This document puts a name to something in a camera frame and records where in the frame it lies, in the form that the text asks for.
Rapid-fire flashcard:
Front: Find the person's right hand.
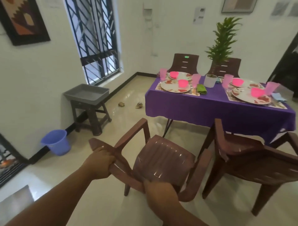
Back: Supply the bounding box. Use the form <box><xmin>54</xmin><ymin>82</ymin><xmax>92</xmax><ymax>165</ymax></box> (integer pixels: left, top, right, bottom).
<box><xmin>142</xmin><ymin>179</ymin><xmax>181</xmax><ymax>211</ymax></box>

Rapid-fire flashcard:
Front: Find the person's left hand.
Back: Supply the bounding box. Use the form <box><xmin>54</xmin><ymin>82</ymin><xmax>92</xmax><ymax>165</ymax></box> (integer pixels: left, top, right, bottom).
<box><xmin>81</xmin><ymin>147</ymin><xmax>116</xmax><ymax>181</ymax></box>

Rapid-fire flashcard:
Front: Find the person's left forearm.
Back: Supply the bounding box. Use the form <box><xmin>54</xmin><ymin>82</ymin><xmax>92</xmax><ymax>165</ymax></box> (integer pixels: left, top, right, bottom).
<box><xmin>4</xmin><ymin>167</ymin><xmax>98</xmax><ymax>226</ymax></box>

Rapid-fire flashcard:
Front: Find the person's right forearm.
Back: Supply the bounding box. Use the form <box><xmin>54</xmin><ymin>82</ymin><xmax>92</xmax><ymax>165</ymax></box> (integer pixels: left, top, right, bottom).
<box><xmin>151</xmin><ymin>200</ymin><xmax>210</xmax><ymax>226</ymax></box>

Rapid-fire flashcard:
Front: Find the dark grey plastic stool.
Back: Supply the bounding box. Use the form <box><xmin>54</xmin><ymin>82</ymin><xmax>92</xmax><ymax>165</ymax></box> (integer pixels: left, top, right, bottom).
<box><xmin>70</xmin><ymin>100</ymin><xmax>112</xmax><ymax>137</ymax></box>

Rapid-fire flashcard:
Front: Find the blue waste bin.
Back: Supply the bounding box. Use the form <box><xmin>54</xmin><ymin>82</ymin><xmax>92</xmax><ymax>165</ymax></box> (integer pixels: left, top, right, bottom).
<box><xmin>41</xmin><ymin>129</ymin><xmax>71</xmax><ymax>156</ymax></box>

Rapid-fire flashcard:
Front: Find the grey plastic tray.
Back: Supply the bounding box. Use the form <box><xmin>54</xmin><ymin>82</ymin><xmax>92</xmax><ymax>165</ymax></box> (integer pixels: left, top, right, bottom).
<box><xmin>63</xmin><ymin>84</ymin><xmax>110</xmax><ymax>106</ymax></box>

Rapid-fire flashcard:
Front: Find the purple cloth table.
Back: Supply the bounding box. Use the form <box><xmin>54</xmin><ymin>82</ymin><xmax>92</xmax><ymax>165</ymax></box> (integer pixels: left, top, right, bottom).
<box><xmin>145</xmin><ymin>74</ymin><xmax>296</xmax><ymax>145</ymax></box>

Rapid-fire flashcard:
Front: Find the black barred window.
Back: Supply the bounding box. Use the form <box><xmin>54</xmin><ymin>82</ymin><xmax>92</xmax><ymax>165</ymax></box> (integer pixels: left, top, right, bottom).
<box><xmin>65</xmin><ymin>0</ymin><xmax>122</xmax><ymax>85</ymax></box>

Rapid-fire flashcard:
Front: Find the green plant with white pot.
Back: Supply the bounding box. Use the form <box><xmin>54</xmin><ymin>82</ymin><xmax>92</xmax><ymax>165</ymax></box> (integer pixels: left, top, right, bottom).
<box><xmin>204</xmin><ymin>16</ymin><xmax>242</xmax><ymax>88</ymax></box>

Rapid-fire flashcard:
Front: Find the white paper notice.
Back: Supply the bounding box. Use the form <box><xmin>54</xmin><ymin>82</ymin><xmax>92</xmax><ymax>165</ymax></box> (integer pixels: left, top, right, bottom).
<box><xmin>44</xmin><ymin>0</ymin><xmax>65</xmax><ymax>9</ymax></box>

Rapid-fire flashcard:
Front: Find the dark wooden door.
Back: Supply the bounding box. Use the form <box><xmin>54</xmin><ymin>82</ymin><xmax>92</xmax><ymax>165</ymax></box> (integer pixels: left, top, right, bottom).
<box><xmin>268</xmin><ymin>32</ymin><xmax>298</xmax><ymax>98</ymax></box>

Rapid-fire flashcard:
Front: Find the light framed picture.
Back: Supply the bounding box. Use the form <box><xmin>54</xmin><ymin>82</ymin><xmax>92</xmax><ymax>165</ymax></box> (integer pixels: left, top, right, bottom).
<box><xmin>221</xmin><ymin>0</ymin><xmax>258</xmax><ymax>14</ymax></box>

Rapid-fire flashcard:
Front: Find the dark picture frame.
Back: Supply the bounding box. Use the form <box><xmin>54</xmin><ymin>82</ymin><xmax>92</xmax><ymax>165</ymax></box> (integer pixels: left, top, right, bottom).
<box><xmin>0</xmin><ymin>0</ymin><xmax>51</xmax><ymax>46</ymax></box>

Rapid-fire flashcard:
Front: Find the white wall paper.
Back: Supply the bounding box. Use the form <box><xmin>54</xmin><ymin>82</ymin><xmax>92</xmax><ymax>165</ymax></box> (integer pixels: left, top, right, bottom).
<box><xmin>193</xmin><ymin>7</ymin><xmax>206</xmax><ymax>25</ymax></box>

